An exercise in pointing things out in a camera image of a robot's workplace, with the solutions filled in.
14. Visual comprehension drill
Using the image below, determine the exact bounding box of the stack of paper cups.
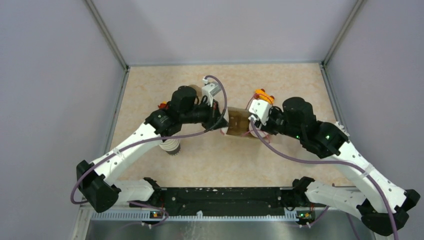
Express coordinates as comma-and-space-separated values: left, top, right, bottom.
159, 138, 181, 156

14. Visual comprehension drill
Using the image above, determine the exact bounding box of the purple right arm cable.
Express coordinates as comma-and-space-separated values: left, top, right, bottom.
249, 119, 400, 240

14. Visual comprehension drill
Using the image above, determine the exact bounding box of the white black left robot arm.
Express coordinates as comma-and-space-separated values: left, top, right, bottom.
76, 82, 228, 213

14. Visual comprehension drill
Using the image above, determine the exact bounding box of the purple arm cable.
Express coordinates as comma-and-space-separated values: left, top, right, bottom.
70, 75, 229, 229
249, 119, 400, 240

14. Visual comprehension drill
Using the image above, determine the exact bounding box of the pink paper gift bag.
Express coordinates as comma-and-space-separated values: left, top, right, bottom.
219, 94, 260, 139

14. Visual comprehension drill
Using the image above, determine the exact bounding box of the brown cardboard cup carrier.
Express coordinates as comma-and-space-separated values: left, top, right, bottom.
185, 84, 209, 101

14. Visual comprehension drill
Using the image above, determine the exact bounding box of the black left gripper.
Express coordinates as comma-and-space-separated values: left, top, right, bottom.
180, 98, 230, 131

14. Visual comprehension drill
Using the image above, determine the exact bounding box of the yellow toy brick car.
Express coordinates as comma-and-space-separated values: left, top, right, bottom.
253, 88, 275, 105

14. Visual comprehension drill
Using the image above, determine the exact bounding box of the red toy brick car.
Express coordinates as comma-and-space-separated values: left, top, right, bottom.
158, 101, 168, 110

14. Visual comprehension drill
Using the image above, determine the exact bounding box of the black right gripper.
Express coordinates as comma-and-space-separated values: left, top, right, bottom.
254, 106, 303, 140

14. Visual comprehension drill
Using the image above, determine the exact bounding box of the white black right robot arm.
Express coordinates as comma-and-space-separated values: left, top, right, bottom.
248, 97, 421, 239

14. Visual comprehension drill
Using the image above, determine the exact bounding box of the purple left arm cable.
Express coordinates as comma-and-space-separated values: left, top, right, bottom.
70, 75, 229, 229

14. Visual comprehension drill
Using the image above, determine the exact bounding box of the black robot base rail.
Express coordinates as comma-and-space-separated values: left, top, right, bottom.
144, 187, 322, 217

